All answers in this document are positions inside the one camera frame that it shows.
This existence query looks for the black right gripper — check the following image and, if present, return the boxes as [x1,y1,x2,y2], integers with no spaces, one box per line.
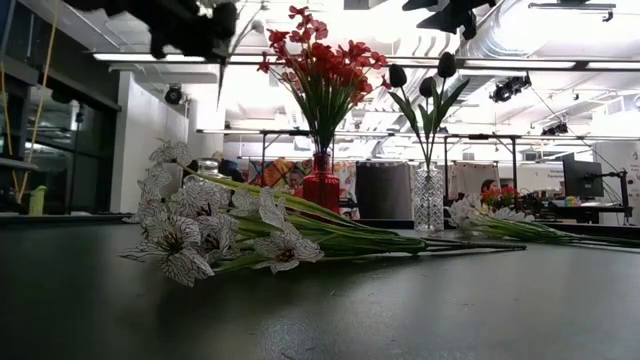
[402,0,497,42]

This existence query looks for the silver metal pot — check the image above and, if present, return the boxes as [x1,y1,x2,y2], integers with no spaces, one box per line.
[196,156,222,180]

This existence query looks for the black hanging ceiling camera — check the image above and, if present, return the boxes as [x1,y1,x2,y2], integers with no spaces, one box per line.
[164,83,184,107]
[541,121,570,137]
[488,74,533,104]

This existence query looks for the red glass vase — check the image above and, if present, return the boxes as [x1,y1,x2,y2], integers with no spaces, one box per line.
[301,151,342,215]

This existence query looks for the white fabric board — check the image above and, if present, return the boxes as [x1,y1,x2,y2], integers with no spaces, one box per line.
[449,161,502,196]

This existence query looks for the clear cut-glass vase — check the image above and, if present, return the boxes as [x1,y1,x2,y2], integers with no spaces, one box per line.
[412,166,446,233]

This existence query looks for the colourful patterned board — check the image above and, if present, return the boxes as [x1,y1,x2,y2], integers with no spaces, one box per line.
[247,157,358,221]

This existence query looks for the dark office desk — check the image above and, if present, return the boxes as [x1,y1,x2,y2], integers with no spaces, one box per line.
[527,201,634,222]

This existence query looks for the silver ventilation duct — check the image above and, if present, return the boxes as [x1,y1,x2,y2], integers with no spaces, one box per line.
[439,0,559,106]

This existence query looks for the dark blue container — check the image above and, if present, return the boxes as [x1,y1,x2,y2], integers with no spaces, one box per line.
[218,158,247,184]

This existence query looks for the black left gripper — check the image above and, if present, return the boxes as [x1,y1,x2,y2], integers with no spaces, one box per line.
[144,0,239,62]

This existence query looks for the black metal table frame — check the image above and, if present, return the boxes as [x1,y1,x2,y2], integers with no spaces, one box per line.
[442,132,520,192]
[258,128,337,187]

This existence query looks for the overhead light bar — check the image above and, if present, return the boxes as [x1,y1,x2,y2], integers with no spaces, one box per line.
[92,51,640,71]

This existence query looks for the black computer monitor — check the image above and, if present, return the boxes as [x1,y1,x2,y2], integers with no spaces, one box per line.
[562,158,605,199]

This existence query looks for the yellow rope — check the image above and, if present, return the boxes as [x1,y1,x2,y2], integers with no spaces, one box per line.
[14,0,60,204]

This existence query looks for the dark grey partition panel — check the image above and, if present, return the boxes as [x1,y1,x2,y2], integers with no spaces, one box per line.
[355,160,413,222]

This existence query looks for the orange red background flowers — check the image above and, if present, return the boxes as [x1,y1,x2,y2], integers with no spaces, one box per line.
[481,185,520,209]

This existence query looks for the small white blossom bunch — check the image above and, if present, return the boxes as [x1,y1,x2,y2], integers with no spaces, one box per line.
[446,192,640,250]

